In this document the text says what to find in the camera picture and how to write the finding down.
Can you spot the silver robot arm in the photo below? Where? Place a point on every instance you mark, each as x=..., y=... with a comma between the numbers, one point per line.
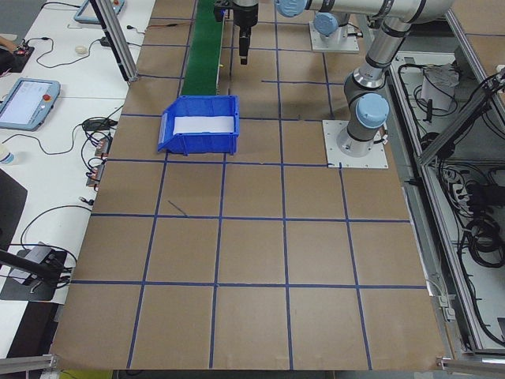
x=378, y=51
x=325, y=23

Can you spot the green conveyor belt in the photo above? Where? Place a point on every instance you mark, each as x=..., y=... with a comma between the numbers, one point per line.
x=203, y=47

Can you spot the white foam pad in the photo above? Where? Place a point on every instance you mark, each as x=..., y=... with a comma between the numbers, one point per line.
x=203, y=124

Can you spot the blue plastic storage bin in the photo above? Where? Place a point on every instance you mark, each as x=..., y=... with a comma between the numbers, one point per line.
x=197, y=144

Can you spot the black conveyor power adapter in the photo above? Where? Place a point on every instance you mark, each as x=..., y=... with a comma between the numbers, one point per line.
x=105, y=41

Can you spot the light blue teach pendant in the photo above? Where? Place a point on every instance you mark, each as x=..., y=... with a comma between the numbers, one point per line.
x=98, y=12
x=27, y=104

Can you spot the white round knob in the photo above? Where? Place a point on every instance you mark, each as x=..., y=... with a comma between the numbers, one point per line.
x=81, y=49

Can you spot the black power brick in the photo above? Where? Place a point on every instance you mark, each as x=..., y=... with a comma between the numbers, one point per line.
x=98, y=125

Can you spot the small electronics board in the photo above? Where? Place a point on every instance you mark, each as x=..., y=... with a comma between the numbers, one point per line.
x=103, y=148
x=96, y=175

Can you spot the white desk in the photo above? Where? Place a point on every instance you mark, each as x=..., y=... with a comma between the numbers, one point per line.
x=59, y=59

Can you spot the white crumpled bag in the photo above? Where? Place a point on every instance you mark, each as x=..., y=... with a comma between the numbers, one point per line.
x=438, y=87

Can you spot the person in black clothing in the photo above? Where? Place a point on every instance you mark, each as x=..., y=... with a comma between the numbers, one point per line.
x=8, y=59

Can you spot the white paper cup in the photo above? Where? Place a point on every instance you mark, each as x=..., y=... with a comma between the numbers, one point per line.
x=8, y=154

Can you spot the black flat panel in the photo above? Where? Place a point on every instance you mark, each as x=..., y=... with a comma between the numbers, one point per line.
x=10, y=205

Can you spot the small grey box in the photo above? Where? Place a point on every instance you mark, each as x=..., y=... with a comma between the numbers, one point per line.
x=43, y=252

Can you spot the aluminium profile bar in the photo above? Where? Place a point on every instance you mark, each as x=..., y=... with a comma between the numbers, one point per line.
x=27, y=361
x=473, y=365

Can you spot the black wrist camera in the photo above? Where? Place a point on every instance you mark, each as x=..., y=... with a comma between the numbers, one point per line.
x=221, y=10

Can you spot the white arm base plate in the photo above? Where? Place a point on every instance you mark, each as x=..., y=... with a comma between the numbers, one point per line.
x=335, y=46
x=331, y=158

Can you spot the aluminium profile post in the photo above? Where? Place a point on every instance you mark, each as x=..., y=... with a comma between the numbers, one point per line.
x=118, y=43

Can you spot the V-shaped metal bar frame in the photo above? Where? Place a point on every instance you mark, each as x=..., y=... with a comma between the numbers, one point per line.
x=453, y=126

